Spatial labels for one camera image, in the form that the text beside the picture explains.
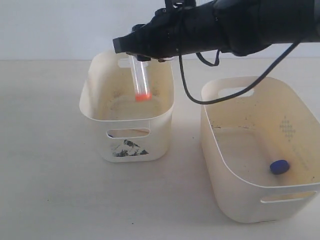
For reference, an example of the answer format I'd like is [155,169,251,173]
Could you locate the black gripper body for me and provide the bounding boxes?
[145,7,184,57]

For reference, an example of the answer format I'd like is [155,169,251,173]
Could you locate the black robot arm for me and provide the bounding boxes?
[113,0,320,61]

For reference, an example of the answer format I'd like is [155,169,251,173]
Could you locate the cream plastic bin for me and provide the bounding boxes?
[79,51,175,163]
[200,77,320,223]

